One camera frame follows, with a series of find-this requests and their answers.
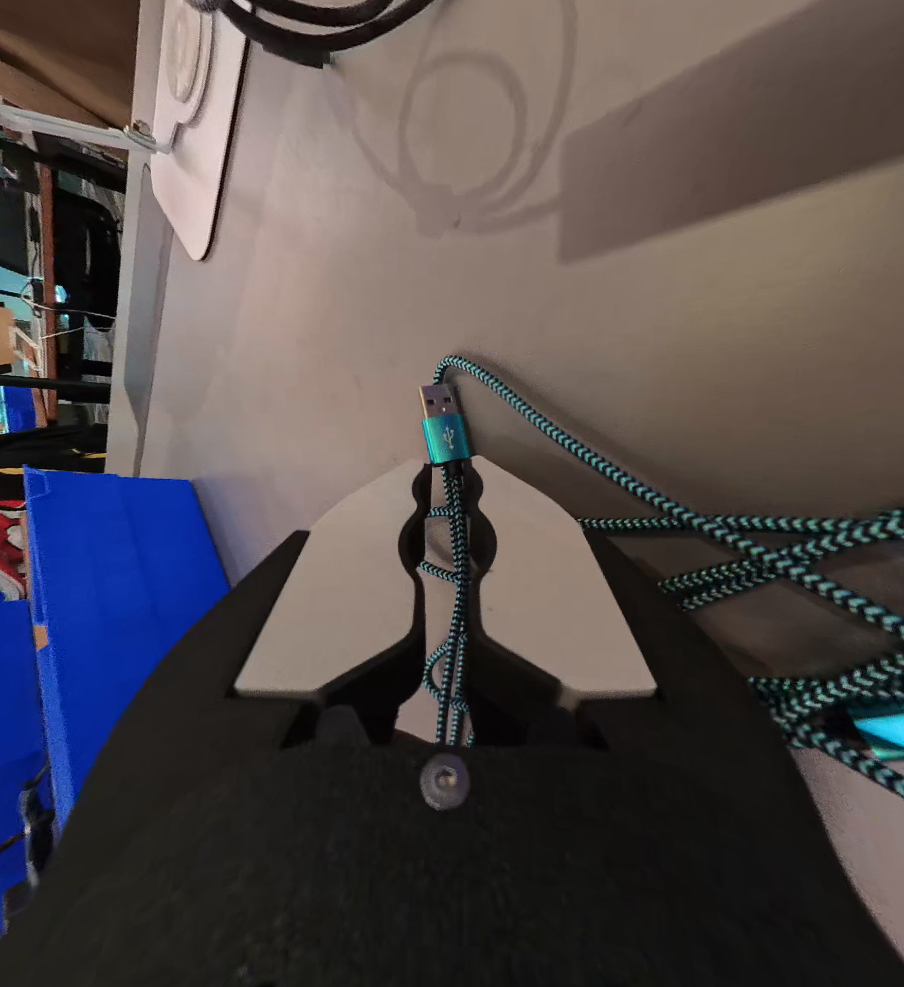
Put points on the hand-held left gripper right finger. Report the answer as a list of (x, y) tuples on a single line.
[(560, 601)]

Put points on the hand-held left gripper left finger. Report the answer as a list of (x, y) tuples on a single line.
[(336, 601)]

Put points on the black usb hub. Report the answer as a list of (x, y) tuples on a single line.
[(290, 50)]

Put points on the black yellow-trimmed jacket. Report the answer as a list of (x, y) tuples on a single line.
[(35, 456)]

